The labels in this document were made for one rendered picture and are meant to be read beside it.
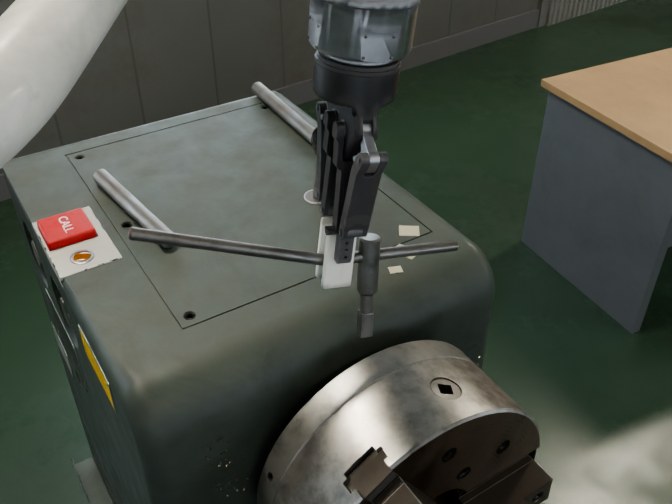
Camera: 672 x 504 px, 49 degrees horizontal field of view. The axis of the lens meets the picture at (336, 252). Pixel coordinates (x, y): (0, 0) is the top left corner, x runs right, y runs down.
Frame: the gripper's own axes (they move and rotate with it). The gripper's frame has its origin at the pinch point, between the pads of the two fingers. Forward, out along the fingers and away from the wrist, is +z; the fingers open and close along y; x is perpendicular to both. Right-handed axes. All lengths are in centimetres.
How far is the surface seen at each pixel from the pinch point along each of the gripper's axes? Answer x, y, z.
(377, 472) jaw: 1.1, 14.5, 16.3
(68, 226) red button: -25.5, -28.5, 11.4
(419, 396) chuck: 7.2, 9.2, 12.5
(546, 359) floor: 120, -97, 118
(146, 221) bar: -16.1, -25.3, 9.6
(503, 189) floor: 157, -197, 108
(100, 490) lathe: -26, -47, 84
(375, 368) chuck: 4.4, 4.1, 12.6
